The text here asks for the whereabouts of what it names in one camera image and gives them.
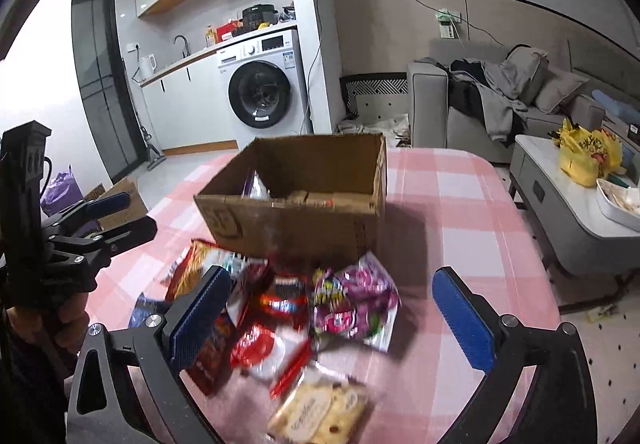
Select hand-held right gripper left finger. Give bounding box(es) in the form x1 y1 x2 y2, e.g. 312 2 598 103
65 265 233 444

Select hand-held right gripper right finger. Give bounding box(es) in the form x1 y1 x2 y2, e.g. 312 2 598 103
431 265 599 444

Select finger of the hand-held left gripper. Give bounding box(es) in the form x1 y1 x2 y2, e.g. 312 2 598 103
42 192 133 238
50 216 159 271

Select orange noodle snack packet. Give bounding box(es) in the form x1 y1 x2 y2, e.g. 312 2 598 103
162 238 241 302

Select purple snack bag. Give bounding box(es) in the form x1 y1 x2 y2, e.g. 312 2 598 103
310 251 402 354

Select brown cardboard box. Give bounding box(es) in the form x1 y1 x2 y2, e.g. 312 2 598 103
193 133 388 265

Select person's left hand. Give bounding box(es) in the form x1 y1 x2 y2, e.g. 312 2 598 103
9 296 92 376

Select small cardboard floor box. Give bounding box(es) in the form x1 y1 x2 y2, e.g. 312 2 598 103
82 176 148 230

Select purple plastic bag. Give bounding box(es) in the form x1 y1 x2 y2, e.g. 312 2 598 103
40 166 98 237

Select blue snack packet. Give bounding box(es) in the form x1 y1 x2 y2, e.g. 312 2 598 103
127 293 173 330

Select red and white snack packet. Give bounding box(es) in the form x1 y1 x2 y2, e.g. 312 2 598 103
230 319 313 382

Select stick vacuum cleaner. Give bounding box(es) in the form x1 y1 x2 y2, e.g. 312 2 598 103
132 74 168 172

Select dark red snack packet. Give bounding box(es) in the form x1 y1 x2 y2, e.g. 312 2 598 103
257 271 313 325

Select pink checkered tablecloth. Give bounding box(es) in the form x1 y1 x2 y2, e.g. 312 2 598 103
85 147 563 444

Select red stick snack packet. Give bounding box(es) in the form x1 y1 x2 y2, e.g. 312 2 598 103
269 339 316 400

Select white kitchen base cabinet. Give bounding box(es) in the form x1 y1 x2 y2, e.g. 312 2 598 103
140 55 238 157

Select black glass door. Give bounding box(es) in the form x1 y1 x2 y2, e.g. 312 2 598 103
71 0 146 185

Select dark purple snack packet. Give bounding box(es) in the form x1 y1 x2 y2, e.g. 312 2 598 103
241 169 273 200

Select yellow biscuit packet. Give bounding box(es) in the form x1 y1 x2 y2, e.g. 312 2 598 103
266 376 371 442

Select grey coffee table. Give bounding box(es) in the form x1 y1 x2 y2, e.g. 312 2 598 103
509 124 640 277

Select white washing machine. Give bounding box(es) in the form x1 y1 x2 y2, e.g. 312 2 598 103
216 26 308 142

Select white bowl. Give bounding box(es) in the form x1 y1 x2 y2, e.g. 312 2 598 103
596 178 640 227

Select yellow plastic bag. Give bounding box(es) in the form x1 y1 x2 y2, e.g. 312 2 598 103
550 118 623 187

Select grey sofa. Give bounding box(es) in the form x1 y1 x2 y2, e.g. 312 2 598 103
406 36 640 165

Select red box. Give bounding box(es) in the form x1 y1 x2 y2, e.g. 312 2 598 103
216 20 243 42

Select white floor cloth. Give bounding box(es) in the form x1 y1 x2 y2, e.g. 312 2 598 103
336 113 412 137

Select black clothes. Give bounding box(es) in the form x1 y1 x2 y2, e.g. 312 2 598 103
447 59 501 125

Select grey clothes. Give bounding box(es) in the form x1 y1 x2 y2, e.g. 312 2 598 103
450 46 548 142

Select black pressure cooker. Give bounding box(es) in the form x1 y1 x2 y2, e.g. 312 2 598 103
241 4 278 31

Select grey pillow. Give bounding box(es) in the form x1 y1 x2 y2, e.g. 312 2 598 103
535 66 591 115

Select blue cushion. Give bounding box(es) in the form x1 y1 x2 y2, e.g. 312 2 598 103
592 89 640 122

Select wall socket with plugs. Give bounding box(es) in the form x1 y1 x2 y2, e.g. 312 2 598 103
434 9 463 39

